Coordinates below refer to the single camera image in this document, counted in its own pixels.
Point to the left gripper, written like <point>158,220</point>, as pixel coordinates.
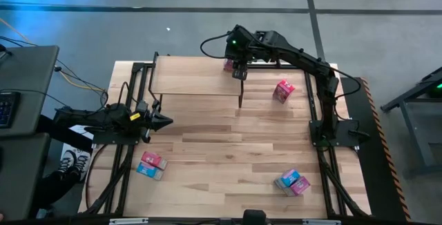
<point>146,114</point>

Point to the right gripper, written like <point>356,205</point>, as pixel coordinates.
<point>238,50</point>

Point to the purple Raisin Bran cereal box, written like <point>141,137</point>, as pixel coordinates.
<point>298,186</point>
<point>228,65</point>

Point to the red cereal box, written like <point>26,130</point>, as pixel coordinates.
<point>283,92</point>
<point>153,159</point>

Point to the blue cereal box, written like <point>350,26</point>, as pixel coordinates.
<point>148,170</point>
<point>289,177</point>

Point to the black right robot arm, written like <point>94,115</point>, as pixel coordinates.
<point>297,56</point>

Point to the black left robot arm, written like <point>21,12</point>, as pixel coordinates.
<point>103,118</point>

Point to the wooden shelf with black legs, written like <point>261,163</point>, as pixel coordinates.
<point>193,76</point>

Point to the yellow tag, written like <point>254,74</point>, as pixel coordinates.
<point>134,116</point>

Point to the black white sneaker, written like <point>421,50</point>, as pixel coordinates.
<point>82,164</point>
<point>67,159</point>

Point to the black desk base bar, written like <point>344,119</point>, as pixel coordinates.
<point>58,132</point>

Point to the person's leg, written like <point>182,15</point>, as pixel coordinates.
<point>52,190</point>

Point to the black rounded object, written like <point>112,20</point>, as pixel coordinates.
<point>253,217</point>

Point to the grey desk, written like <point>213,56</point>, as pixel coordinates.
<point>31,76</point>

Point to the grey side cabinet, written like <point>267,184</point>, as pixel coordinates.
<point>20,176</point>

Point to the black backlit keyboard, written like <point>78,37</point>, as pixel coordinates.
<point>8,109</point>

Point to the black mat with orange stripe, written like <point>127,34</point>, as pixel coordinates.
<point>371,183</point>

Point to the grey metal stand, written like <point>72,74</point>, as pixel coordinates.
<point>416,138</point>

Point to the black clamp post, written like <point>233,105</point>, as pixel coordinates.
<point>277,63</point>

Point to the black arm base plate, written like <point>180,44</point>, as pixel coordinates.
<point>348,125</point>
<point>114,139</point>

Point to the black metal table frame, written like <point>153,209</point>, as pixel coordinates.
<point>308,97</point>

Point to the white metal bracket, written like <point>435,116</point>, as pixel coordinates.
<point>321,222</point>
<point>128,221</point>

